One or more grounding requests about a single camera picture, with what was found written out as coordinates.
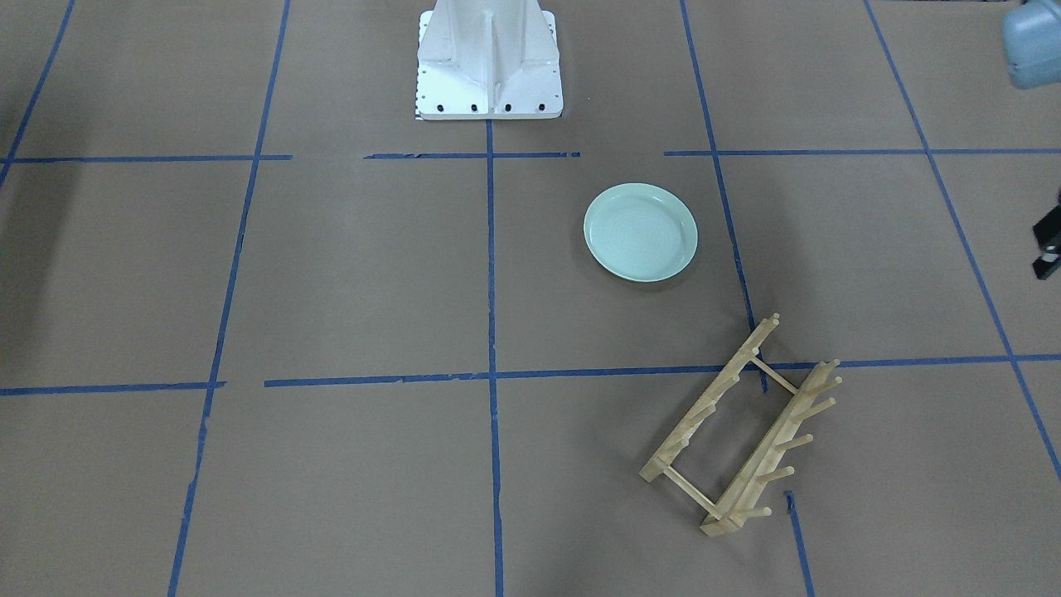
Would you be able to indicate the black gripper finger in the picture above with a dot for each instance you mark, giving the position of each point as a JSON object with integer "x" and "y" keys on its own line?
{"x": 1047, "y": 234}

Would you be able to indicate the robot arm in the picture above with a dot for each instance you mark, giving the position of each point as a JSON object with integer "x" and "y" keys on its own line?
{"x": 1031, "y": 40}

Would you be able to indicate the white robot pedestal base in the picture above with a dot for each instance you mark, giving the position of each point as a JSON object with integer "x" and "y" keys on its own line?
{"x": 480, "y": 60}

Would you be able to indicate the wooden dish rack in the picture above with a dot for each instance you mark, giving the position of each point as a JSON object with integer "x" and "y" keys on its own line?
{"x": 754, "y": 415}

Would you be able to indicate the light green plate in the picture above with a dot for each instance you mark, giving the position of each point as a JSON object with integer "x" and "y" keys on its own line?
{"x": 640, "y": 232}

